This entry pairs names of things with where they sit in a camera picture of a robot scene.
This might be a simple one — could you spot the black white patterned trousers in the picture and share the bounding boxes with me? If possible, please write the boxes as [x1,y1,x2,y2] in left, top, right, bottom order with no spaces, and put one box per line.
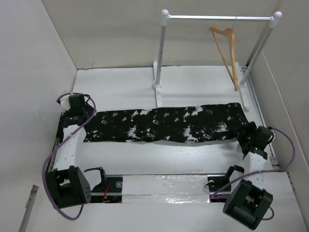
[85,102,248,144]

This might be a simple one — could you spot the wooden clothes hanger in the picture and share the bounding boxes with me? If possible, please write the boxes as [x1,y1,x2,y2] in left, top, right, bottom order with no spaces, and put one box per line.
[209,15,240,92]

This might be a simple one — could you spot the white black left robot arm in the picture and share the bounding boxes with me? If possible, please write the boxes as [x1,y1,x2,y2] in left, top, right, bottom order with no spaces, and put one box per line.
[43,93,96,209]

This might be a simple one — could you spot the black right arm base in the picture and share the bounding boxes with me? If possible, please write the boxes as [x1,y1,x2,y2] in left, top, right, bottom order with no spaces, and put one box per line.
[204,165,244,203]

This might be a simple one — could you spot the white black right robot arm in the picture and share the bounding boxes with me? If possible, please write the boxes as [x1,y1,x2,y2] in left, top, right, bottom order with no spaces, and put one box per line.
[223,122,273,230]

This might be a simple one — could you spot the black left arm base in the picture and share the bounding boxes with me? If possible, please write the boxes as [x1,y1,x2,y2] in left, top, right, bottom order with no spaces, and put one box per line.
[84,167,123,203]

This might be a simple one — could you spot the white silver clothes rack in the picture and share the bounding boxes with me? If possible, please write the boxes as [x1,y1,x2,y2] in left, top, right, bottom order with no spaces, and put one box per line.
[152,9,283,113]

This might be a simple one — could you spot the silver tape strip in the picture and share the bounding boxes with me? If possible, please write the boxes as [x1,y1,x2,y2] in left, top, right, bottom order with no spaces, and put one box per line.
[122,174,210,204]

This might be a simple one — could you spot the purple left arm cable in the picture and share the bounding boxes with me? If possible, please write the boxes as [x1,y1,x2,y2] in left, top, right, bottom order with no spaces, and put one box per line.
[42,93,98,221]

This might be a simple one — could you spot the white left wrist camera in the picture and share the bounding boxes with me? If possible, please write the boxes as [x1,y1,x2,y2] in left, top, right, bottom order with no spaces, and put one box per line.
[56,92,72,111]

